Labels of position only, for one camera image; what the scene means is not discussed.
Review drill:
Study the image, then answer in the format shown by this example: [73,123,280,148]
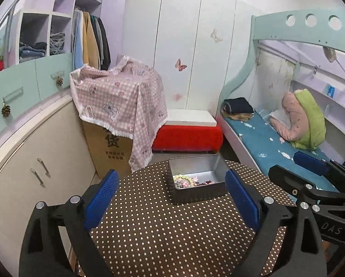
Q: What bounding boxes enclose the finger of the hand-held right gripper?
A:
[293,151,345,186]
[268,164,345,207]

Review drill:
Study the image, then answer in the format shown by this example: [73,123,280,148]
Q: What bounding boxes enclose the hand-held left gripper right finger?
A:
[225,169,326,277]

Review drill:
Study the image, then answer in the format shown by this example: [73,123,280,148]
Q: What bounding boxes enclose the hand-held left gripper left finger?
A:
[18,170,119,277]

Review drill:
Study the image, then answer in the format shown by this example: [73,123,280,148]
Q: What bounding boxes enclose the dark metal tin box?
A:
[168,154,231,205]

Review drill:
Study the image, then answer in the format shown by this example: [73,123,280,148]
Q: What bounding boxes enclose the yellow bead bracelet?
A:
[172,174,197,187]

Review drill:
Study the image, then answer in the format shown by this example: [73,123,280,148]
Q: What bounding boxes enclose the green blanket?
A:
[290,89,327,151]

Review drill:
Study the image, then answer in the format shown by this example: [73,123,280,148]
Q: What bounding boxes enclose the pink pillow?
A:
[269,91,312,142]

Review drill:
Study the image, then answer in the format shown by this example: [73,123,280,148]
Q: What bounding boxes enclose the blue bed sheet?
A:
[223,110,342,194]

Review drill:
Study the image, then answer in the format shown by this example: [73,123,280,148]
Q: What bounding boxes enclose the cardboard box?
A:
[82,118,134,181]

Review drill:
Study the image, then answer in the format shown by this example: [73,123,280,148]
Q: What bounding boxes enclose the brown polka dot tablecloth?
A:
[74,160,298,277]

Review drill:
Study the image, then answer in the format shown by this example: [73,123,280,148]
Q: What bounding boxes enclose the tan folded cloth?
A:
[221,111,254,121]

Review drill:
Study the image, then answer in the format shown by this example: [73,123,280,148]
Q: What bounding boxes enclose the red ottoman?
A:
[152,123,223,153]

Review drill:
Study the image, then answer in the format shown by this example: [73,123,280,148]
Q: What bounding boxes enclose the beige cabinet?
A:
[0,94,104,277]

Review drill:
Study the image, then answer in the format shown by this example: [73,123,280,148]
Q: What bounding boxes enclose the dark folded clothes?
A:
[223,97,254,114]

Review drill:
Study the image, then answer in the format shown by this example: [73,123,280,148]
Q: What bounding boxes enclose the white board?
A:
[162,110,218,127]

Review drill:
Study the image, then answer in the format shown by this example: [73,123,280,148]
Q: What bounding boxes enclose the pink checked cloth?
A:
[69,54,169,172]

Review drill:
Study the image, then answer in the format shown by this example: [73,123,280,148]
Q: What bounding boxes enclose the grey hanging pouch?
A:
[323,46,337,63]

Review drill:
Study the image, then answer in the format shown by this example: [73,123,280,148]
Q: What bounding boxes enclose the teal drawer unit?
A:
[0,52,75,148]

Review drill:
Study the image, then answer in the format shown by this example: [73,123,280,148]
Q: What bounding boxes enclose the dark hanging garments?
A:
[90,16,112,71]

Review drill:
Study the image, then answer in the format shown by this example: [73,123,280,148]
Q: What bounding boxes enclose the light blue hanging garment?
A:
[72,9,85,70]

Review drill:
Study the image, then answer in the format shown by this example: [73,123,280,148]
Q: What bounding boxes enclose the yellow hanging garment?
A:
[82,12,101,70]

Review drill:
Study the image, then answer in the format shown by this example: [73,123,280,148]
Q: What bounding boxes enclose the folded grey clothes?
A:
[50,33,66,55]

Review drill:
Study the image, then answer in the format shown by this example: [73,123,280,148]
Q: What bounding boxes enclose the folded blue jeans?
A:
[19,42,48,64]

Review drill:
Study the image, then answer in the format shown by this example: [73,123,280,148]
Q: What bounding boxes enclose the white wardrobe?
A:
[123,0,257,116]

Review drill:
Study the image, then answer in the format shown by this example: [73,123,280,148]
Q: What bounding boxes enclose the lavender open shelf unit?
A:
[3,0,111,67]

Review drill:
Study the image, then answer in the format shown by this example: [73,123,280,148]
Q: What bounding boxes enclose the metal handrail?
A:
[0,0,44,40]

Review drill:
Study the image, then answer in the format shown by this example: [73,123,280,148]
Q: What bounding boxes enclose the metal cabinet handle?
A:
[37,158,51,178]
[30,168,44,186]

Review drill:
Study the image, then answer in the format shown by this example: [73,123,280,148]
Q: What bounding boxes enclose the teal bunk bed frame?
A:
[216,7,345,179]

